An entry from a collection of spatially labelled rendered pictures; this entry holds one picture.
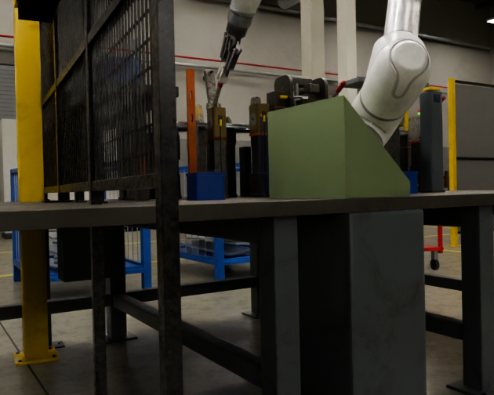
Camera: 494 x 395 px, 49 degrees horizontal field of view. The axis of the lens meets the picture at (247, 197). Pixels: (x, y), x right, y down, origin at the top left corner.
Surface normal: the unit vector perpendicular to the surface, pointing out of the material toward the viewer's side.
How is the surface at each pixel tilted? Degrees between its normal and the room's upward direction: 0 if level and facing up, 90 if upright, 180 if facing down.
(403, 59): 73
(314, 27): 90
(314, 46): 90
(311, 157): 90
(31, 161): 90
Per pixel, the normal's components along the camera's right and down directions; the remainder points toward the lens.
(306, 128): -0.83, 0.03
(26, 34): 0.44, 0.00
